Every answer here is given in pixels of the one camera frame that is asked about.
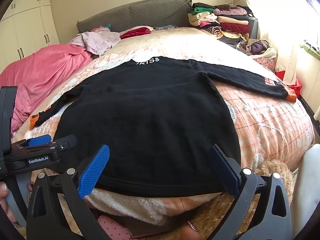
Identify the floral storage box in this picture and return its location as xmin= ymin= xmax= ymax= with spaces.
xmin=255 ymin=55 xmax=277 ymax=72

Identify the black sweater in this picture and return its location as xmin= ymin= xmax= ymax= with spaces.
xmin=34 ymin=56 xmax=298 ymax=198

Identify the red pillow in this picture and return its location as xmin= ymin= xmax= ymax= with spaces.
xmin=120 ymin=26 xmax=154 ymax=39

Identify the white bag of clothes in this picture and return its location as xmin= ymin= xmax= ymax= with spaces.
xmin=236 ymin=39 xmax=278 ymax=60

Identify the pink dotted cloth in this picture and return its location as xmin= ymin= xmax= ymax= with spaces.
xmin=97 ymin=215 xmax=133 ymax=240

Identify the cream curtain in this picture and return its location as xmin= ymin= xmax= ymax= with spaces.
xmin=244 ymin=0 xmax=320 ymax=85

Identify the green cloth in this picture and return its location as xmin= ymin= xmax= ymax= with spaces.
xmin=300 ymin=40 xmax=320 ymax=60

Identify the person's right hand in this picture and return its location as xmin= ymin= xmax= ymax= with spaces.
xmin=180 ymin=220 xmax=208 ymax=240

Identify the orange checked blanket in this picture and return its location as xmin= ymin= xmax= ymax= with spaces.
xmin=14 ymin=42 xmax=315 ymax=233

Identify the white rounded object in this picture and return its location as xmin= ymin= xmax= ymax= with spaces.
xmin=291 ymin=144 xmax=320 ymax=220

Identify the pink blanket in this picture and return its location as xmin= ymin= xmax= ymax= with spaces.
xmin=0 ymin=44 xmax=94 ymax=133

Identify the red bag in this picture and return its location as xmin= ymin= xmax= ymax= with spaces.
xmin=275 ymin=70 xmax=303 ymax=98

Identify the person's left hand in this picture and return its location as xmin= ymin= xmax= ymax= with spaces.
xmin=0 ymin=181 xmax=8 ymax=205

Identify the tan plush blanket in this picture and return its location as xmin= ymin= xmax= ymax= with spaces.
xmin=195 ymin=159 xmax=295 ymax=240

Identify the grey bedside cabinet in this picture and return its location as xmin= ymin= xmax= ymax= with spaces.
xmin=247 ymin=17 xmax=259 ymax=40

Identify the grey quilted headboard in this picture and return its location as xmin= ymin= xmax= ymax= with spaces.
xmin=76 ymin=0 xmax=193 ymax=34

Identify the beige bed sheet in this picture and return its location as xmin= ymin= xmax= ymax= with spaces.
xmin=100 ymin=27 xmax=240 ymax=63

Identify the cream wardrobe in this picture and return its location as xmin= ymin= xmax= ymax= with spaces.
xmin=0 ymin=0 xmax=60 ymax=74

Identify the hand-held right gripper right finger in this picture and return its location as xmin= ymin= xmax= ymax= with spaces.
xmin=209 ymin=144 xmax=293 ymax=240

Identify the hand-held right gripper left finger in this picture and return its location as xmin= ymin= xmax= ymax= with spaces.
xmin=26 ymin=144 xmax=110 ymax=240

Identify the lilac garment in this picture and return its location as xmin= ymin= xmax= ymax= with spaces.
xmin=69 ymin=27 xmax=128 ymax=57

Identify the stack of folded clothes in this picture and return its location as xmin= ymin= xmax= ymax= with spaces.
xmin=187 ymin=2 xmax=255 ymax=47

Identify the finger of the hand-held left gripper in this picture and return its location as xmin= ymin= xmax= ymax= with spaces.
xmin=26 ymin=134 xmax=52 ymax=147
xmin=51 ymin=134 xmax=77 ymax=152

